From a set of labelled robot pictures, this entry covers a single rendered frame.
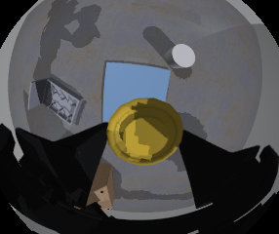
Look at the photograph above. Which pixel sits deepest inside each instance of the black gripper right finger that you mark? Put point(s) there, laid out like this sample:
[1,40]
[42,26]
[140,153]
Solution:
[209,167]

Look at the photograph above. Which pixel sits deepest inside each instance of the light blue square mat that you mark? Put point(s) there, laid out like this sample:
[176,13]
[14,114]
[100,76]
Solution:
[125,81]

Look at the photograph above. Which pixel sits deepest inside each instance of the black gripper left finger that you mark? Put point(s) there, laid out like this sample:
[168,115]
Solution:
[73,160]

